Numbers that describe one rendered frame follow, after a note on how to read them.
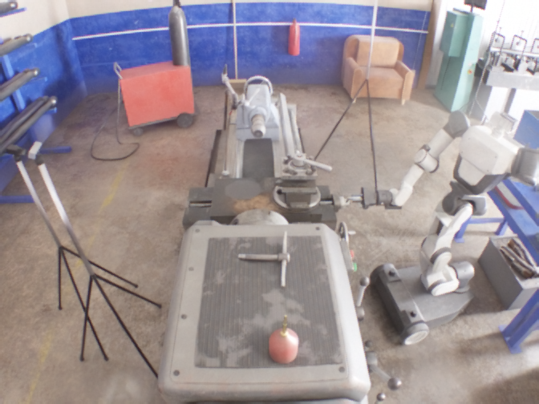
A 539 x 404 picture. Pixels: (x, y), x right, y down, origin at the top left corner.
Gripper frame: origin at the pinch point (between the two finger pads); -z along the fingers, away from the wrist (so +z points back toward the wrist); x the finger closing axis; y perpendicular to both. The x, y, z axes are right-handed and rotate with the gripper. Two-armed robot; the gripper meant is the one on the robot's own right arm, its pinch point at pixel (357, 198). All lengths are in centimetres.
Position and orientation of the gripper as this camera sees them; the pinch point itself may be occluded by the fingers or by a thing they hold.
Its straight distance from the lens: 194.4
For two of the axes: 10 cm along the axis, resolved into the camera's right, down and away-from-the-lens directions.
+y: 0.2, -3.0, -9.5
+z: 10.0, -0.2, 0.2
